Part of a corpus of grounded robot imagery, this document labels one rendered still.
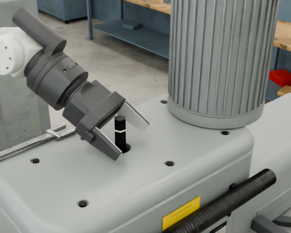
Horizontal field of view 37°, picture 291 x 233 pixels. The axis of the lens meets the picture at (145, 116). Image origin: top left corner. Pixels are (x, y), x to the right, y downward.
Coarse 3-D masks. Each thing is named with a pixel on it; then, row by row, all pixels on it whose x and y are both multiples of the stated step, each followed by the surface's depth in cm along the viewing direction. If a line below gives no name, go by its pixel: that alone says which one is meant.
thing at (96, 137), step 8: (96, 128) 70; (88, 136) 70; (96, 136) 70; (104, 136) 70; (96, 144) 71; (104, 144) 70; (112, 144) 70; (104, 152) 71; (112, 152) 70; (120, 152) 70
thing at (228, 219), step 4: (232, 212) 88; (228, 216) 87; (232, 216) 89; (220, 220) 86; (224, 220) 87; (228, 220) 88; (232, 220) 90; (216, 224) 86; (220, 224) 87; (224, 224) 88; (228, 224) 89; (232, 224) 91; (208, 228) 84; (212, 228) 85; (216, 228) 86; (220, 228) 87; (224, 228) 89; (228, 228) 90; (204, 232) 84; (208, 232) 85; (212, 232) 86; (216, 232) 87; (220, 232) 88; (224, 232) 89; (228, 232) 90
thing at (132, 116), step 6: (126, 102) 79; (120, 108) 80; (126, 108) 79; (132, 108) 79; (120, 114) 80; (126, 114) 79; (132, 114) 79; (138, 114) 79; (126, 120) 80; (132, 120) 79; (138, 120) 79; (144, 120) 78; (138, 126) 79; (144, 126) 79
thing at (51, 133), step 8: (56, 128) 81; (64, 128) 82; (40, 136) 79; (48, 136) 79; (56, 136) 79; (64, 136) 79; (24, 144) 76; (32, 144) 76; (40, 144) 77; (0, 152) 74; (8, 152) 74; (16, 152) 74; (0, 160) 73
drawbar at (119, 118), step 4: (116, 116) 74; (120, 116) 74; (124, 116) 74; (116, 120) 73; (120, 120) 73; (124, 120) 73; (116, 124) 74; (120, 124) 73; (124, 124) 74; (116, 128) 74; (120, 128) 74; (124, 128) 74; (116, 132) 74; (124, 132) 75; (116, 136) 75; (120, 136) 74; (124, 136) 75; (116, 140) 75; (120, 140) 75; (124, 140) 75; (116, 144) 76; (120, 144) 75; (124, 144) 76; (120, 148) 76; (124, 148) 76; (124, 152) 76
